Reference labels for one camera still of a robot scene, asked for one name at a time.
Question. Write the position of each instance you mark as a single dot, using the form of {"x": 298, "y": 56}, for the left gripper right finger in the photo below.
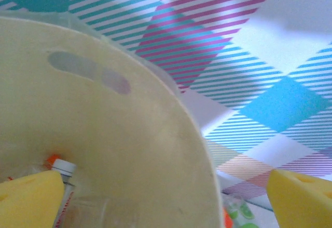
{"x": 303, "y": 204}

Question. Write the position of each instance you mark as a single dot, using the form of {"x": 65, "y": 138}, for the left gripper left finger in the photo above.
{"x": 28, "y": 199}

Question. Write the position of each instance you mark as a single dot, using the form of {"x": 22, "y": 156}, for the blue label clear bottle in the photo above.
{"x": 63, "y": 166}

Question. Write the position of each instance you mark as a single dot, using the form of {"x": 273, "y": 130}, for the orange label clear bottle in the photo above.
{"x": 53, "y": 158}

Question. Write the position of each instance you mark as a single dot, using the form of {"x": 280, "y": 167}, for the small green bottle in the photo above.
{"x": 243, "y": 209}

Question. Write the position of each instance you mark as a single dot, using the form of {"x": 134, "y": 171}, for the cream plastic waste bin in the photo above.
{"x": 216, "y": 199}

